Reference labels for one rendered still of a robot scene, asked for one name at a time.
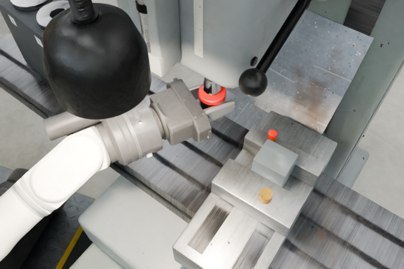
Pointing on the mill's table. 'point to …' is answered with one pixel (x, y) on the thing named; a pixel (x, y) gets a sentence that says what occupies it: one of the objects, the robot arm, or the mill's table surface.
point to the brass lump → (265, 196)
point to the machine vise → (196, 236)
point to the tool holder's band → (211, 96)
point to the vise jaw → (287, 203)
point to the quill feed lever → (249, 89)
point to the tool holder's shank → (211, 89)
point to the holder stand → (32, 17)
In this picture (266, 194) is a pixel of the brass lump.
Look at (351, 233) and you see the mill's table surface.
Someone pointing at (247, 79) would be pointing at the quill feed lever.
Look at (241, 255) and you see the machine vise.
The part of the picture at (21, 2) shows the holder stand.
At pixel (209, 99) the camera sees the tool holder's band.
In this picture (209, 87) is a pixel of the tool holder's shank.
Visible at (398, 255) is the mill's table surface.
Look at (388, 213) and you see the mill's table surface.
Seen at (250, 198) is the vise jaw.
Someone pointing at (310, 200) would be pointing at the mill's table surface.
